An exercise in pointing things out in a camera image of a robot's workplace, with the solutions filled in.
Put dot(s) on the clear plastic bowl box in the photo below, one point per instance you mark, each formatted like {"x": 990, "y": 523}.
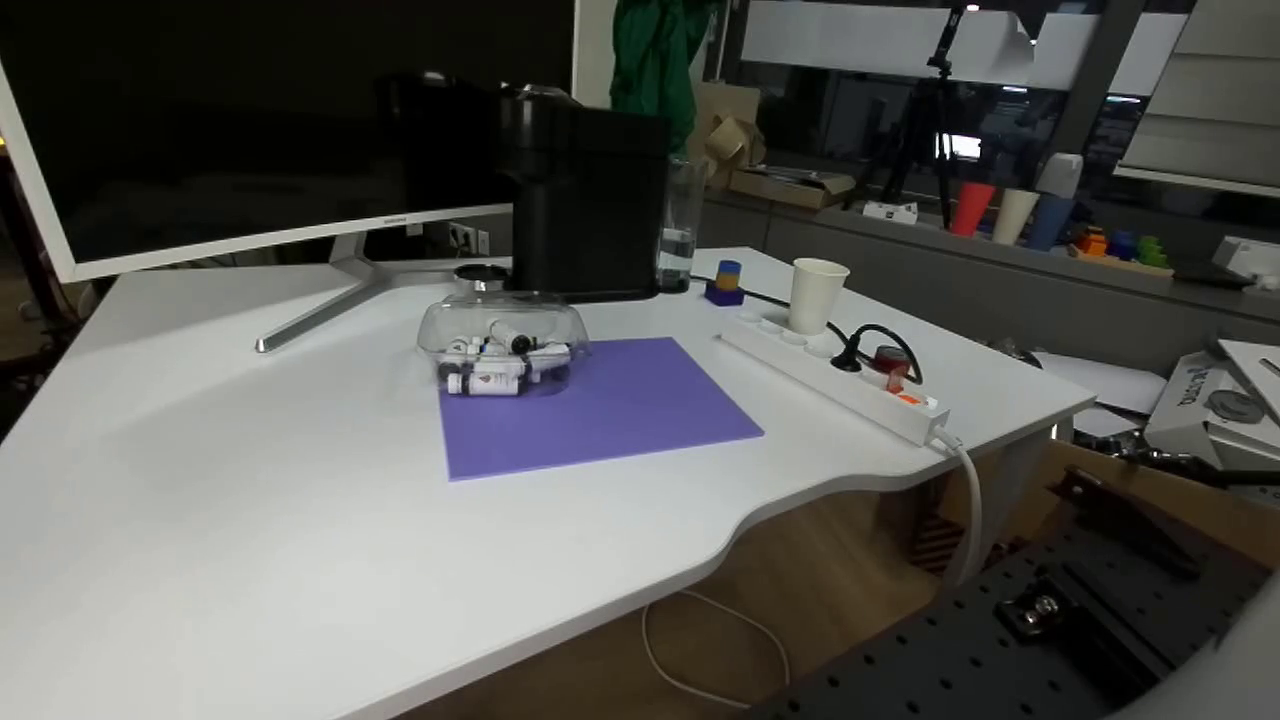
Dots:
{"x": 500, "y": 337}

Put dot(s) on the black speaker box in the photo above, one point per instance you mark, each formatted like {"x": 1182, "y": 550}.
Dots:
{"x": 584, "y": 202}

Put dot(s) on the purple square mat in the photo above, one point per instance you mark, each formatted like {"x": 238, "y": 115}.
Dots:
{"x": 593, "y": 404}

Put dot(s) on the small white capsule pack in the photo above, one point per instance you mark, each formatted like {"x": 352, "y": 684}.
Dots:
{"x": 548, "y": 358}
{"x": 495, "y": 376}
{"x": 470, "y": 352}

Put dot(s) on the blue yellow stacked toy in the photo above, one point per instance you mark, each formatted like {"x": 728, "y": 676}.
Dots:
{"x": 725, "y": 281}

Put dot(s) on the clear water bottle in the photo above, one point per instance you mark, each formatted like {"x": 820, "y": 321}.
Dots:
{"x": 680, "y": 222}

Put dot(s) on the dark round dish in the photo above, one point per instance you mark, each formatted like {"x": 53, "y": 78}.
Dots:
{"x": 481, "y": 276}

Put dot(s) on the white paper cup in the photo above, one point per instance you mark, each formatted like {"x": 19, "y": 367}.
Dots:
{"x": 815, "y": 292}

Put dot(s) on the white power strip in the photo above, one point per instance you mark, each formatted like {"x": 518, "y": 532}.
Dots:
{"x": 833, "y": 380}

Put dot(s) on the cardboard wooden model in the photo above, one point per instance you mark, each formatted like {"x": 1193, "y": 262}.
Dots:
{"x": 728, "y": 135}

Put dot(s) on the red plug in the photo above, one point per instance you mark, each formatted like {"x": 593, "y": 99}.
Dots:
{"x": 891, "y": 358}

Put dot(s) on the green hanging cloth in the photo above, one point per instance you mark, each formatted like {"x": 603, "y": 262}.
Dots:
{"x": 660, "y": 63}

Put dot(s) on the silver monitor stand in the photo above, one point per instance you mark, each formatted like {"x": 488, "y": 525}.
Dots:
{"x": 326, "y": 302}

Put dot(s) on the red plastic cup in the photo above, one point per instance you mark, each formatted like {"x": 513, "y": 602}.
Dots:
{"x": 973, "y": 211}

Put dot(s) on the cream plastic cup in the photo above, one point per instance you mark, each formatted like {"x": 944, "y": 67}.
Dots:
{"x": 1014, "y": 213}

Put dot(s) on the blue plastic cup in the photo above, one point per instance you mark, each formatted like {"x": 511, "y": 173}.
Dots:
{"x": 1051, "y": 216}

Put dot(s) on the white framed computer monitor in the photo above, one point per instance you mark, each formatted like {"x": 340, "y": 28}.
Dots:
{"x": 266, "y": 122}

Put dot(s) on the black perforated board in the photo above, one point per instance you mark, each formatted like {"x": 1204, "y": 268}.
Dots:
{"x": 1014, "y": 642}

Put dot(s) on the orange toy block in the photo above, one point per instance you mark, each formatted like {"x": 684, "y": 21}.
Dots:
{"x": 1095, "y": 243}

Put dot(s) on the green toy block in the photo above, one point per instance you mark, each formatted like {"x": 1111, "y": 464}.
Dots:
{"x": 1152, "y": 249}

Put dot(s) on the printed paper sheets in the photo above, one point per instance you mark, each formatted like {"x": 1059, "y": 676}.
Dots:
{"x": 1220, "y": 400}

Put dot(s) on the black camera tripod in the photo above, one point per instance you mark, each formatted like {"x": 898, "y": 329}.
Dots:
{"x": 939, "y": 105}

